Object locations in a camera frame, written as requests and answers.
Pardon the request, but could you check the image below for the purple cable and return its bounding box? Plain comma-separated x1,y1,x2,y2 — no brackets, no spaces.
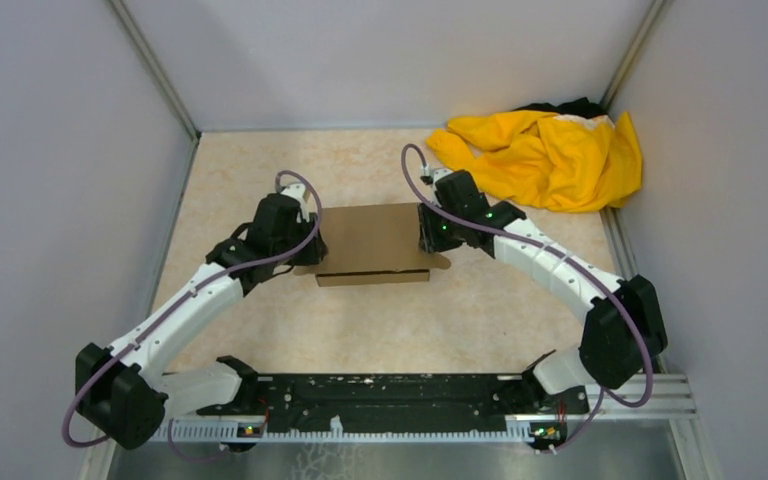
401,143,656,454
60,170,325,463

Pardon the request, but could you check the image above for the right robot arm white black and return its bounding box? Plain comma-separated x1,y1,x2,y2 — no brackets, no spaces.
418,167,668,412

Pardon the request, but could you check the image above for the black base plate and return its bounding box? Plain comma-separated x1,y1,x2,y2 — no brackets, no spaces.
198,373,590,434

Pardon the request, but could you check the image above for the aluminium frame rail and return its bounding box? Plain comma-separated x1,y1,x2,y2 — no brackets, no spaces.
95,374,698,444

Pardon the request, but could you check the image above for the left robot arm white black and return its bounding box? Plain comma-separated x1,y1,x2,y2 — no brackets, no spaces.
61,183,326,450

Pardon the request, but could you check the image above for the black cloth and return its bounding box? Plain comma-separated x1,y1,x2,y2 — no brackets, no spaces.
515,97,607,119

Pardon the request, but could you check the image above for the brown cardboard box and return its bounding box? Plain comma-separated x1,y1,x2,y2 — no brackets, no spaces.
294,203,451,287

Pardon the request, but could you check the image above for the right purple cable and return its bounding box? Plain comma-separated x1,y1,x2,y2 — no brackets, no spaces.
401,143,656,454

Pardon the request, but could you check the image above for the yellow cloth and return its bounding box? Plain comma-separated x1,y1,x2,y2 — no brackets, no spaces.
426,110,644,213

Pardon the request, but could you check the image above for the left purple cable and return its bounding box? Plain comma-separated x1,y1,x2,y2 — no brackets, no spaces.
60,170,325,463

